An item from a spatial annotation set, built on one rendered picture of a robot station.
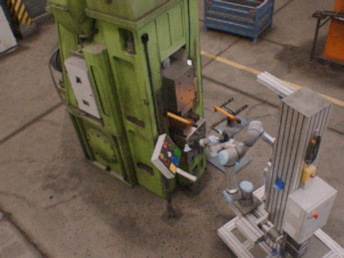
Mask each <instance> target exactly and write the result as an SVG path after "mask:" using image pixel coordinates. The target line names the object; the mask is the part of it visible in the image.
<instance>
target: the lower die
mask: <svg viewBox="0 0 344 258"><path fill-rule="evenodd" d="M179 117H180V118H182V119H184V120H187V121H192V122H193V123H194V120H193V119H190V118H187V116H182V117H181V116H179ZM168 118H169V121H170V123H169V128H172V129H174V125H175V130H176V131H177V132H178V129H179V132H180V133H182V134H185V133H186V132H187V131H188V130H189V129H190V128H191V127H192V126H189V124H187V123H185V122H184V121H181V120H178V119H176V118H174V117H172V116H169V115H168ZM172 123H173V124H172ZM177 127H178V129H177Z"/></svg>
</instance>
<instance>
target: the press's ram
mask: <svg viewBox="0 0 344 258"><path fill-rule="evenodd" d="M169 59H170V67H169V68H168V69H162V74H163V85H164V90H165V97H166V106H167V108H169V109H170V110H172V111H175V112H177V113H179V111H181V109H182V108H184V107H185V106H186V105H187V104H188V103H189V102H190V101H191V100H192V99H193V98H194V97H195V88H194V71H193V65H191V64H187V63H184V62H181V61H178V60H175V59H174V58H169Z"/></svg>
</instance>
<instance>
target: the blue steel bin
mask: <svg viewBox="0 0 344 258"><path fill-rule="evenodd" d="M274 2H275V0H204V31H205V32H207V31H208V27H209V28H216V29H219V30H222V31H227V32H231V33H234V34H240V35H243V36H249V37H252V38H254V40H253V42H252V44H256V43H257V37H258V36H259V35H260V34H261V33H262V32H263V31H264V29H266V28H267V27H268V28H272V27H273V25H272V21H273V12H274Z"/></svg>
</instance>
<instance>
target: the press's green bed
mask: <svg viewBox="0 0 344 258"><path fill-rule="evenodd" d="M177 168H178V169H181V170H182V171H185V172H186V173H188V174H190V175H192V176H194V177H196V180H195V181H192V180H191V179H189V178H187V177H184V176H183V175H182V174H179V173H178V172H176V173H175V178H176V183H177V184H179V185H181V186H182V187H185V188H187V189H189V190H190V191H191V190H192V188H193V187H195V185H196V184H197V183H198V182H199V181H200V179H201V178H202V177H203V176H204V175H205V174H206V172H207V171H206V148H205V149H204V150H202V152H201V153H200V155H198V157H197V158H196V159H195V160H194V161H192V163H191V165H190V166H187V165H184V164H183V163H180V162H178V165H177Z"/></svg>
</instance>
